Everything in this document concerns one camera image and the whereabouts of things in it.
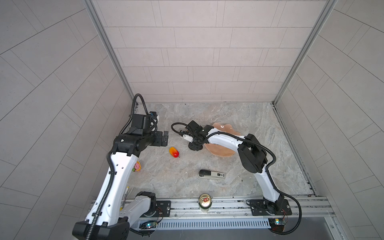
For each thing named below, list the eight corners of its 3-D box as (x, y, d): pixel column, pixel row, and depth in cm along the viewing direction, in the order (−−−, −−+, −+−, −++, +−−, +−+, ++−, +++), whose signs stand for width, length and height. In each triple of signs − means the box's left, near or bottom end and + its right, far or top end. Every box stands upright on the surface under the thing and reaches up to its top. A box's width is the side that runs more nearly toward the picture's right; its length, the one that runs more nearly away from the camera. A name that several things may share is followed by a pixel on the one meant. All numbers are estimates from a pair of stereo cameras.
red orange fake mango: (168, 152, 92) (167, 150, 89) (173, 148, 94) (172, 145, 91) (177, 160, 89) (176, 157, 86) (181, 155, 91) (181, 153, 88)
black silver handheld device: (198, 176, 83) (198, 173, 79) (199, 172, 85) (199, 168, 81) (223, 180, 82) (225, 177, 78) (224, 175, 84) (225, 172, 80)
